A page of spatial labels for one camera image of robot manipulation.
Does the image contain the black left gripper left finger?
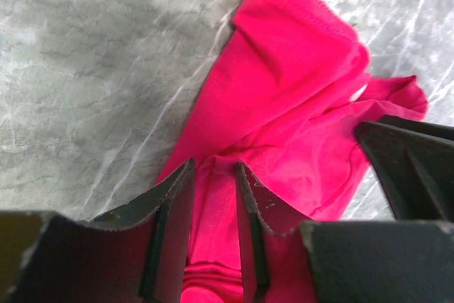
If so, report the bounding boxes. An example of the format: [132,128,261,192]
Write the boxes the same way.
[1,159,196,302]

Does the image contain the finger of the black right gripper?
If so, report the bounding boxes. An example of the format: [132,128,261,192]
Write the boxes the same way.
[354,115,453,221]

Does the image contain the red t shirt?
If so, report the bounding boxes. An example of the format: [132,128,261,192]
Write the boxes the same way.
[160,0,428,302]

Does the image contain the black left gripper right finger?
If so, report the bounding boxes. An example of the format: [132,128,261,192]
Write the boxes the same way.
[236,162,453,302]

